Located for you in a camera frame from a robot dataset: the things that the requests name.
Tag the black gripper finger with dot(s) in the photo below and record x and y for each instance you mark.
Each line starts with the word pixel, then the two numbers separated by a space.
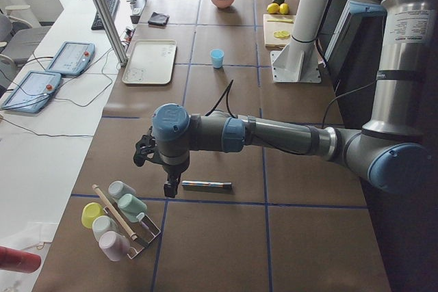
pixel 170 190

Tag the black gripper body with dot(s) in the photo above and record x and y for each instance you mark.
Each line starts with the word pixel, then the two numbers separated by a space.
pixel 174 171

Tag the green cup on rack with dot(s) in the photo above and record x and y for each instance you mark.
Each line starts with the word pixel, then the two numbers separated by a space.
pixel 131 205

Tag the light blue paper cup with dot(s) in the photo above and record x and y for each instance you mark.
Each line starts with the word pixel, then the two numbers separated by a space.
pixel 217 56

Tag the pink cup on rack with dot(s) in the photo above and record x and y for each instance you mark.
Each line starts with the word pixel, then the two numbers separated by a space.
pixel 114 245

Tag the yellow cup on rack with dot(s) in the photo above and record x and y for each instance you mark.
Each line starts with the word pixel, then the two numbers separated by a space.
pixel 90 212

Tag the steel muddler with black tip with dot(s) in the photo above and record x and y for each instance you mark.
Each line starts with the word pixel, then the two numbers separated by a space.
pixel 207 185

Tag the yellow lemon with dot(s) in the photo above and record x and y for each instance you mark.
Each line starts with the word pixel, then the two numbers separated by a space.
pixel 273 8
pixel 284 9

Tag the green avocado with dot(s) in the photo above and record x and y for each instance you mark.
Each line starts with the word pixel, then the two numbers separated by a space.
pixel 279 2

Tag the grey folded cloth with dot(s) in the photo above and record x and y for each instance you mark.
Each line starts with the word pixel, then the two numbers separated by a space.
pixel 158 19

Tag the wooden stick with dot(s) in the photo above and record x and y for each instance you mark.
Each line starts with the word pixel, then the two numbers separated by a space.
pixel 132 235

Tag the wooden cutting board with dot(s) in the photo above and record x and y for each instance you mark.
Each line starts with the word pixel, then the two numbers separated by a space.
pixel 277 29

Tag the yellow plastic knife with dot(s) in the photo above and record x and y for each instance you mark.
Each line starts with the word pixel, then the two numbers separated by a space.
pixel 284 20

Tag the lemon slices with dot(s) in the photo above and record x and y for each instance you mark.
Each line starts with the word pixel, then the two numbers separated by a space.
pixel 281 34

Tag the cream bear serving tray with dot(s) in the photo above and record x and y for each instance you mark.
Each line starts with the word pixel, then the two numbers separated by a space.
pixel 150 63

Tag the far teach pendant tablet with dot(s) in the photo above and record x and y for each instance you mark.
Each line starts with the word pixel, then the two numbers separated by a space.
pixel 72 59

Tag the teach pendant tablet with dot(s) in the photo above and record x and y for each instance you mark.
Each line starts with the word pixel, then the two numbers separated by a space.
pixel 72 59
pixel 33 93

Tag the near teach pendant tablet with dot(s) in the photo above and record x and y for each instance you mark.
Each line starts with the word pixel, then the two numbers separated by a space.
pixel 33 93

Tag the red bottle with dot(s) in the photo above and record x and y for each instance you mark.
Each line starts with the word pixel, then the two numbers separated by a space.
pixel 19 261

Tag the white wire cup rack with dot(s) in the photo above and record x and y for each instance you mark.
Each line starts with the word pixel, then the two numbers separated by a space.
pixel 146 230

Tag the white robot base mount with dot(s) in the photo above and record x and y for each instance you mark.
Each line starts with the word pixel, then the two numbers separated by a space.
pixel 298 61

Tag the aluminium frame post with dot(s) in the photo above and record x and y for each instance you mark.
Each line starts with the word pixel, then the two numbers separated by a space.
pixel 111 31

